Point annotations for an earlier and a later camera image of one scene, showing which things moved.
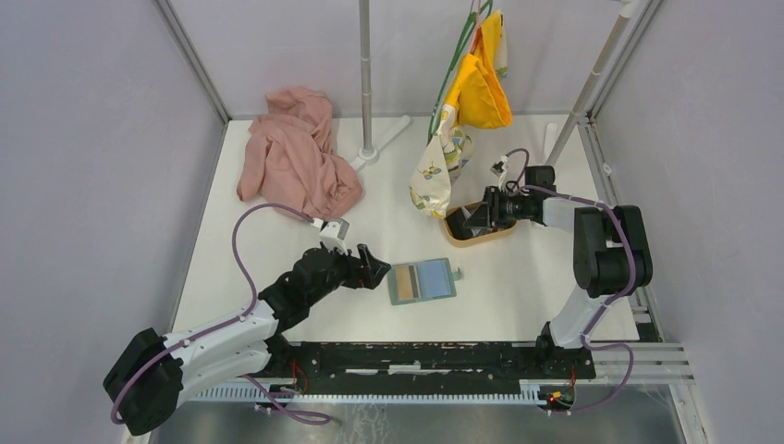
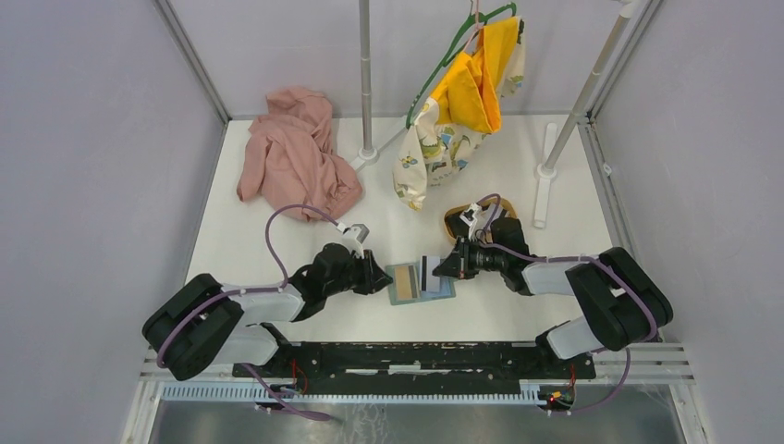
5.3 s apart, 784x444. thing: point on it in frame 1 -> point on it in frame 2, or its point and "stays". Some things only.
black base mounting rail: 435,363 stays
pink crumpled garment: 290,160 stays
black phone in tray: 456,223 stays
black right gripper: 481,216 -> 450,266
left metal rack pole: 370,154 stays
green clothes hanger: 465,39 -> 472,18
